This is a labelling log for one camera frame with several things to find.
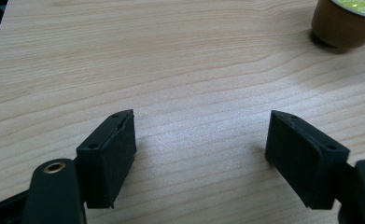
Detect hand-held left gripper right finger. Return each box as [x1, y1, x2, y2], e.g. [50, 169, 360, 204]
[264, 109, 351, 210]

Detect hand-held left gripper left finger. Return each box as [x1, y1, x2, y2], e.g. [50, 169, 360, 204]
[76, 108, 138, 210]

